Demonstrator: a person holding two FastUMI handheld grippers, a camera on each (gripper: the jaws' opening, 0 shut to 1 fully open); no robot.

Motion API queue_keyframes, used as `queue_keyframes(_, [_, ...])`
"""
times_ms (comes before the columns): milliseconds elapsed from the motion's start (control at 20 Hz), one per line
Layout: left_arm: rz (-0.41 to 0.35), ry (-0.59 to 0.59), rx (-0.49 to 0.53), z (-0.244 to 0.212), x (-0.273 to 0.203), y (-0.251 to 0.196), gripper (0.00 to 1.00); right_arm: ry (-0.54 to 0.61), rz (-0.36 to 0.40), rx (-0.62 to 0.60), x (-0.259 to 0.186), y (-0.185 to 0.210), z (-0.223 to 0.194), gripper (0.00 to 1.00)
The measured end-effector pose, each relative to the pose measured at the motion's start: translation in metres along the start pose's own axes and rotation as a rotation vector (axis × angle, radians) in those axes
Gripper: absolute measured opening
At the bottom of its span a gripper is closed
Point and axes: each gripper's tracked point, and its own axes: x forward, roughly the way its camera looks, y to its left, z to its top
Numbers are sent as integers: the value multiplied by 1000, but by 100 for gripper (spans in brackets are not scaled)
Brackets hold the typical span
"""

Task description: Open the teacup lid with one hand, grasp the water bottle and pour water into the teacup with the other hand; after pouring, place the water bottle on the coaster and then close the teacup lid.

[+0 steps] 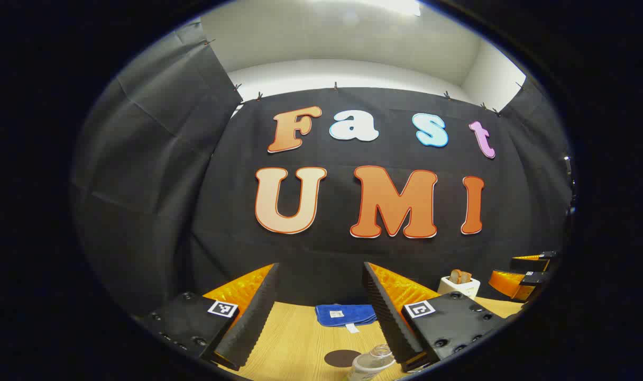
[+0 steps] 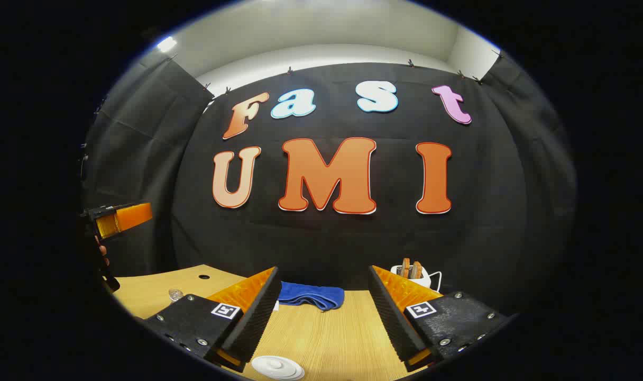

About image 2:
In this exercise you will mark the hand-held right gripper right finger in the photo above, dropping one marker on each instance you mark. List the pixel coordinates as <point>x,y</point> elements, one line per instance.
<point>393,317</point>

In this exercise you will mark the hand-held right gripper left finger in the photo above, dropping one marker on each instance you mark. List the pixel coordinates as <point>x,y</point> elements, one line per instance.
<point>255,323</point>

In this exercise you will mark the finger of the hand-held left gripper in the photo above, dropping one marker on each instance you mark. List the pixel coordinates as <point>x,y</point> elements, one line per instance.
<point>126,217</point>

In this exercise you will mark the clear water bottle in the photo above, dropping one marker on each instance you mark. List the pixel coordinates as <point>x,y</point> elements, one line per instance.
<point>176,294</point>

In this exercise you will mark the white toaster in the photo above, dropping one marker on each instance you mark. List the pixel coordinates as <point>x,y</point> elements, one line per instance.
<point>421,280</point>

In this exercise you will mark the toast slice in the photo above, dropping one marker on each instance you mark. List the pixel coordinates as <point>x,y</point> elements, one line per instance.
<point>406,268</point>
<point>416,270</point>

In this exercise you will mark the blue towel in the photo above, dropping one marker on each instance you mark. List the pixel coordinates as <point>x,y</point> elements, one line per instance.
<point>311,295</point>

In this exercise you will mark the ceiling light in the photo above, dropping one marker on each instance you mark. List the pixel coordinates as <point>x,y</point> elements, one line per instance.
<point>166,44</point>

